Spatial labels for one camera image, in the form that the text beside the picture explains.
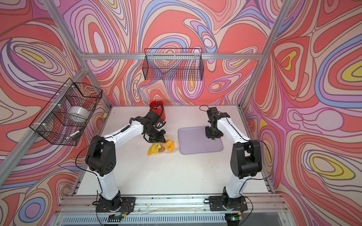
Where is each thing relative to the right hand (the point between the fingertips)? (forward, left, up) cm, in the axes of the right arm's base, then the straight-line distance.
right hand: (213, 139), depth 89 cm
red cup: (+31, +36, +4) cm, 47 cm away
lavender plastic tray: (+6, +12, -10) cm, 16 cm away
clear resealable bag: (0, +28, -6) cm, 28 cm away
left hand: (-1, +29, 0) cm, 29 cm away
